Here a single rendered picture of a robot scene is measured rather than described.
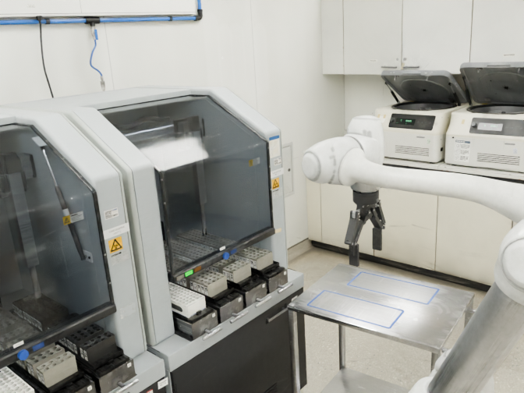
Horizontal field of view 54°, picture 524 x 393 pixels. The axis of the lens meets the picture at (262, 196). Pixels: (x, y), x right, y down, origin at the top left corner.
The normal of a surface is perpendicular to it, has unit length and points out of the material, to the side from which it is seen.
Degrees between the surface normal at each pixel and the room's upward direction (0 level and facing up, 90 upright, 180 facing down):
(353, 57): 90
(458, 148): 90
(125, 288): 90
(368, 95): 90
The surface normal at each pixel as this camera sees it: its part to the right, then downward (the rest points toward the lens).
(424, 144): -0.68, 0.26
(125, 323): 0.76, 0.15
